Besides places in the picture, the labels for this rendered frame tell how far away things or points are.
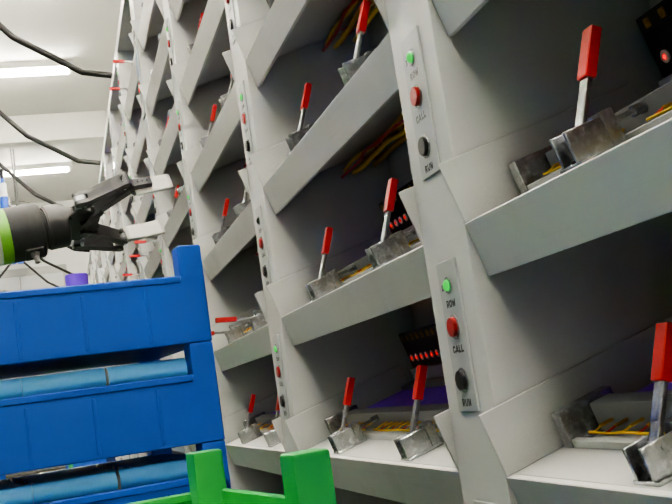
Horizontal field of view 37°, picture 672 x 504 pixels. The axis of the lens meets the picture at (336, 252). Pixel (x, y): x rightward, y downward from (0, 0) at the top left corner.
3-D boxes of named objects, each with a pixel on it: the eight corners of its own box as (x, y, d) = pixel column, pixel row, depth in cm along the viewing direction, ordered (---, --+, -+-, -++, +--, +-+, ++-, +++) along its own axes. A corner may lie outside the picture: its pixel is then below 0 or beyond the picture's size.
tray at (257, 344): (280, 351, 153) (254, 294, 153) (221, 371, 210) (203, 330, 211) (393, 298, 159) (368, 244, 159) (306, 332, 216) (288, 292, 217)
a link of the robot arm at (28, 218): (-2, 193, 164) (0, 226, 171) (17, 250, 158) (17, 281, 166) (36, 186, 166) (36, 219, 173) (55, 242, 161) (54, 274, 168)
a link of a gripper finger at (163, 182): (128, 183, 169) (128, 180, 168) (167, 175, 172) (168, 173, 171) (133, 196, 168) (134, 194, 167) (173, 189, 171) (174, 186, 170)
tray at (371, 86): (410, 77, 89) (345, -63, 89) (275, 214, 146) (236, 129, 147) (593, 6, 95) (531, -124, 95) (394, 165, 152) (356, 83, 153)
